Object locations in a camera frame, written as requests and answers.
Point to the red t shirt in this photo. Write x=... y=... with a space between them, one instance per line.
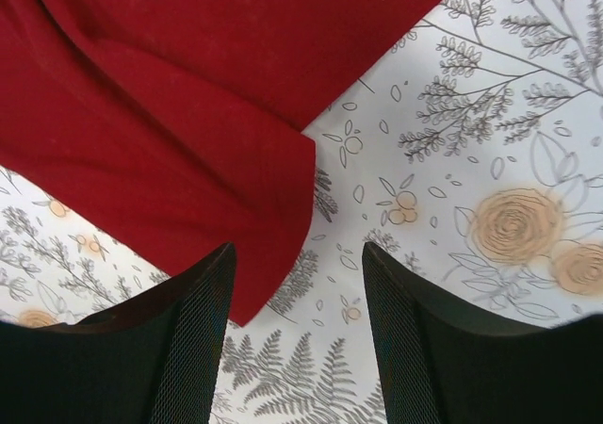
x=177 y=125

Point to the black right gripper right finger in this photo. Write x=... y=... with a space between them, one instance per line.
x=442 y=359

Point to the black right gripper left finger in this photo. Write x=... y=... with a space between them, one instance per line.
x=151 y=359

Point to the floral tablecloth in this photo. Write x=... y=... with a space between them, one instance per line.
x=470 y=151

